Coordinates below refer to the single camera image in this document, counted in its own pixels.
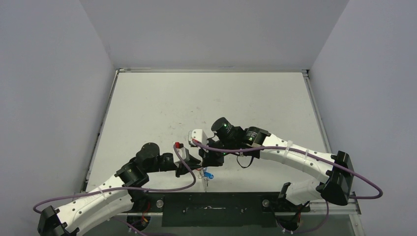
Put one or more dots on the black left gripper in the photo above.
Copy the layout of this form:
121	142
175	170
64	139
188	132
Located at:
193	162

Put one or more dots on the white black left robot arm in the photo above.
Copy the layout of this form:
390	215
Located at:
117	194

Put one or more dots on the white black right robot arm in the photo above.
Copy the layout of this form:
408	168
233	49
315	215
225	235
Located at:
331	174

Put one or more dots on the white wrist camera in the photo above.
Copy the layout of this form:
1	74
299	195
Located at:
198	135
180	152

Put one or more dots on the silver metal key plate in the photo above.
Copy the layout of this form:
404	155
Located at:
203	178

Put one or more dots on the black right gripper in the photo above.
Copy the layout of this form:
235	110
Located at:
210	158

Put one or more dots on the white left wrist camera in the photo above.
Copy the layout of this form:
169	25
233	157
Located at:
180	152

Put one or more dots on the blue key tag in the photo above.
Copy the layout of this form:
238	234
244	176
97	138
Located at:
208	175

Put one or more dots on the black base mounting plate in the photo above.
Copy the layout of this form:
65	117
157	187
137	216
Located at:
186	209

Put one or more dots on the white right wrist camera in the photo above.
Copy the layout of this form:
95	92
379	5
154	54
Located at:
198	135

